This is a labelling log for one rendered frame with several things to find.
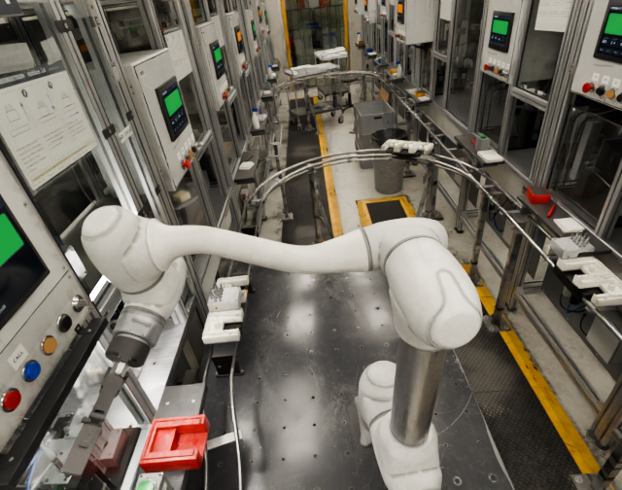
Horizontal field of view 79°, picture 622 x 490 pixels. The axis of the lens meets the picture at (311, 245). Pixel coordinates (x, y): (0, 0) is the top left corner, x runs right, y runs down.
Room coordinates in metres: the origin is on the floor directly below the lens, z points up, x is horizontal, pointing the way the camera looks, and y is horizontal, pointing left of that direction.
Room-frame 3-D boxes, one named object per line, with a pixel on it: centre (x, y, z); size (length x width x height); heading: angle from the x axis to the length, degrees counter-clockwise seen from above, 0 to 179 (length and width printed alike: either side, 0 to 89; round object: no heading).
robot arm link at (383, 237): (0.68, -0.21, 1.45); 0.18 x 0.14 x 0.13; 94
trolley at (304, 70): (6.49, -0.39, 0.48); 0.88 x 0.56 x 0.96; 106
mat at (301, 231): (5.55, -0.14, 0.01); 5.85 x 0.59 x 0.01; 178
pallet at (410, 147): (2.73, -0.83, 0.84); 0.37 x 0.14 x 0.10; 56
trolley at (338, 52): (7.74, -0.85, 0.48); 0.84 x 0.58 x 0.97; 6
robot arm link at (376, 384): (0.71, -0.17, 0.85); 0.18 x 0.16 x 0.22; 4
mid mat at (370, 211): (3.06, -0.79, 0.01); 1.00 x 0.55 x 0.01; 178
